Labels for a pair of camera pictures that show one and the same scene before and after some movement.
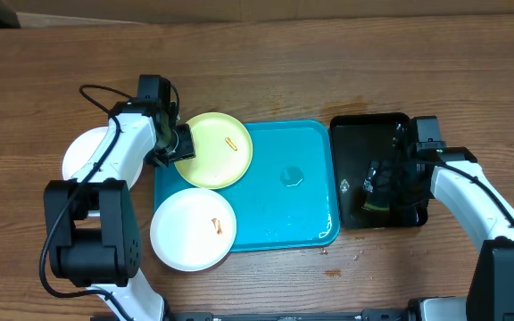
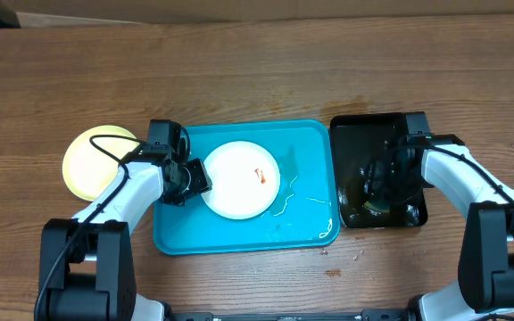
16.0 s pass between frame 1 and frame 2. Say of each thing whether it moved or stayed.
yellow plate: moved
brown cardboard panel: stayed
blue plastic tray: stayed
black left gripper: moved
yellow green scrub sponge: stayed
